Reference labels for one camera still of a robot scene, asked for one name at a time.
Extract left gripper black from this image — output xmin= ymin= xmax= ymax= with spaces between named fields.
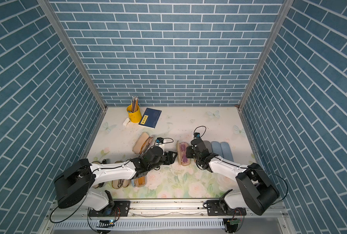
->
xmin=147 ymin=152 xmax=179 ymax=172

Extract beige case purple glasses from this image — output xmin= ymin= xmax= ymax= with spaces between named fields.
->
xmin=177 ymin=141 xmax=191 ymax=166

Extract blue case yellow glasses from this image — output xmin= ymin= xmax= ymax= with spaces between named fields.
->
xmin=211 ymin=141 xmax=223 ymax=157

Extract blue case white glasses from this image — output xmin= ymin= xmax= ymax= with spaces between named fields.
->
xmin=220 ymin=142 xmax=234 ymax=162

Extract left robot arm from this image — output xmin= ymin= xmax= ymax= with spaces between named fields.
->
xmin=54 ymin=146 xmax=178 ymax=211

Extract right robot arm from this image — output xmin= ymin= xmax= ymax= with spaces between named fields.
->
xmin=187 ymin=138 xmax=280 ymax=215

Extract beige case striped glasses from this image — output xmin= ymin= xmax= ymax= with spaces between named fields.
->
xmin=132 ymin=132 xmax=154 ymax=155

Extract blue case orange glasses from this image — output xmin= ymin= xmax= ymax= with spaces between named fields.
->
xmin=131 ymin=176 xmax=146 ymax=188

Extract beige open glasses case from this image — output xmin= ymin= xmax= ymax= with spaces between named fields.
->
xmin=111 ymin=160 xmax=132 ymax=189

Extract beige case black glasses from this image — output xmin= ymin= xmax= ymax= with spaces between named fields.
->
xmin=92 ymin=159 xmax=107 ymax=189

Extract dark blue book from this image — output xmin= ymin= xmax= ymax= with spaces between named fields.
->
xmin=139 ymin=108 xmax=162 ymax=128

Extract yellow pen cup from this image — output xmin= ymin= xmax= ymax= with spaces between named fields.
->
xmin=127 ymin=105 xmax=142 ymax=123

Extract white eraser sharpener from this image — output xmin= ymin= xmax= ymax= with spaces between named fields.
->
xmin=123 ymin=118 xmax=131 ymax=126

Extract pencils in cup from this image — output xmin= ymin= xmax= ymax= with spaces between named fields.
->
xmin=131 ymin=97 xmax=138 ymax=113

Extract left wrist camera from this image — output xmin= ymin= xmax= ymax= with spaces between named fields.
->
xmin=155 ymin=137 xmax=165 ymax=151

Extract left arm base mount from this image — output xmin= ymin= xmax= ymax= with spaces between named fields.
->
xmin=88 ymin=200 xmax=131 ymax=218

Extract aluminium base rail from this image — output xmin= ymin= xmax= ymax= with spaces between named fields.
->
xmin=38 ymin=199 xmax=295 ymax=234

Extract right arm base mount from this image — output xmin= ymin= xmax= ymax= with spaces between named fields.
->
xmin=203 ymin=200 xmax=246 ymax=216

